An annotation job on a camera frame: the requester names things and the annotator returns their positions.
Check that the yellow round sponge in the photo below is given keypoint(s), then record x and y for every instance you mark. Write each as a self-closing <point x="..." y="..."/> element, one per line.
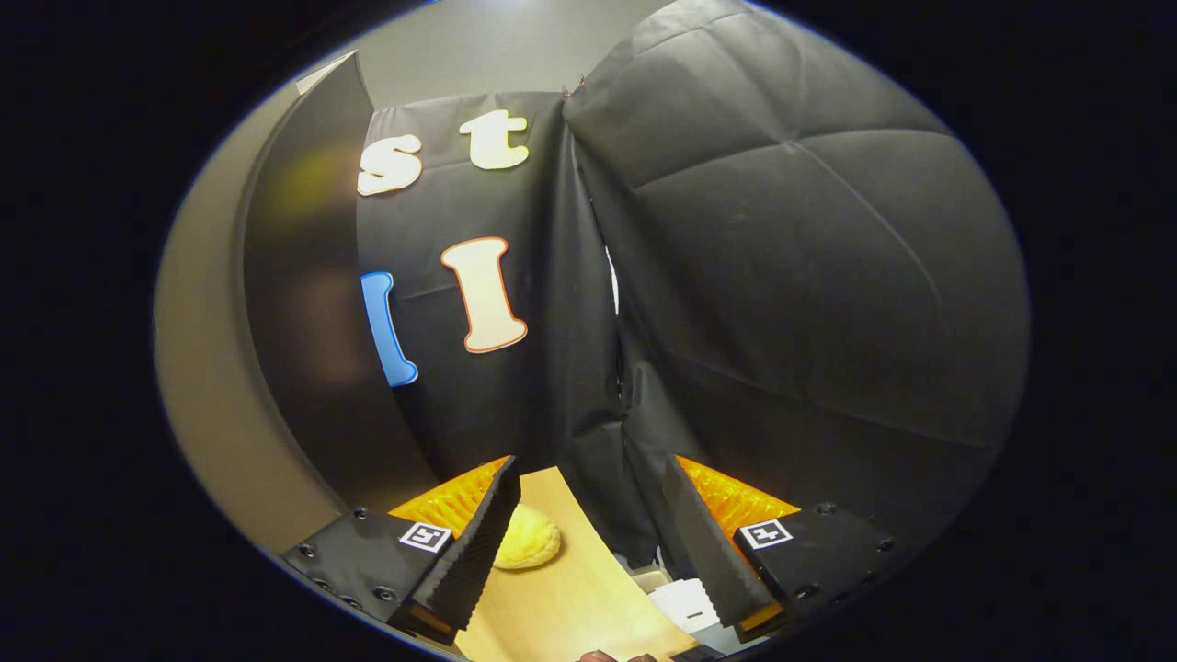
<point x="529" y="542"/>

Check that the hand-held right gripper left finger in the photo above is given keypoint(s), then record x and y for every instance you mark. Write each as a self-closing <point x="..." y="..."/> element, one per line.
<point x="478" y="542"/>

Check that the grey shoe cabinet door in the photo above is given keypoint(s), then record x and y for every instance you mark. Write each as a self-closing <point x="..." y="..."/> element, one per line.
<point x="211" y="368"/>

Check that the black backdrop cloth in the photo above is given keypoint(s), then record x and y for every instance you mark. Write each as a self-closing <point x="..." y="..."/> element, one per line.
<point x="782" y="276"/>

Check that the grey double-door shoe cabinet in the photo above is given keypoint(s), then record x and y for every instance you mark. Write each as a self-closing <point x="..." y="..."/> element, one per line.
<point x="313" y="322"/>

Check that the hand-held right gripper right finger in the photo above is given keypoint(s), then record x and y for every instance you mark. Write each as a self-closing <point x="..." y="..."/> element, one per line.
<point x="703" y="552"/>

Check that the white paper box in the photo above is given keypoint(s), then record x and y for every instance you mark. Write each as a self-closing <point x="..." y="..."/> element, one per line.
<point x="685" y="607"/>

